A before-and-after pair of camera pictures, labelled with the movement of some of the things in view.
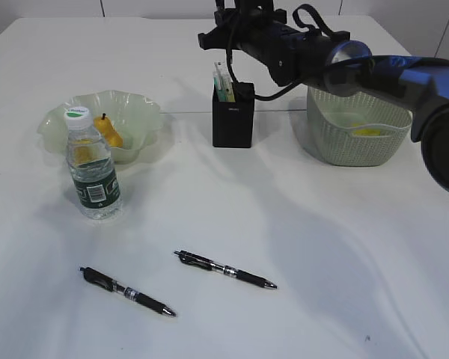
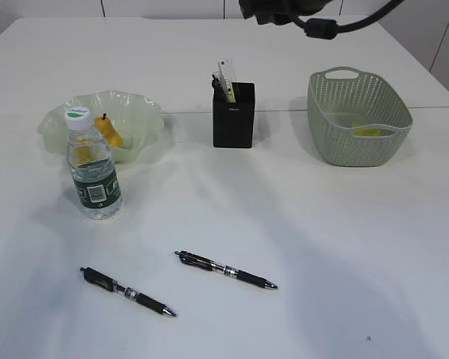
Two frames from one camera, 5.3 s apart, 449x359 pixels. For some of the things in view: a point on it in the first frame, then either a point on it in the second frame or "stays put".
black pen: [245, 90] → [218, 91]
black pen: [205, 262] stays put
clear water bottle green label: [94, 179] stays put
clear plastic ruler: [223, 83] stays put
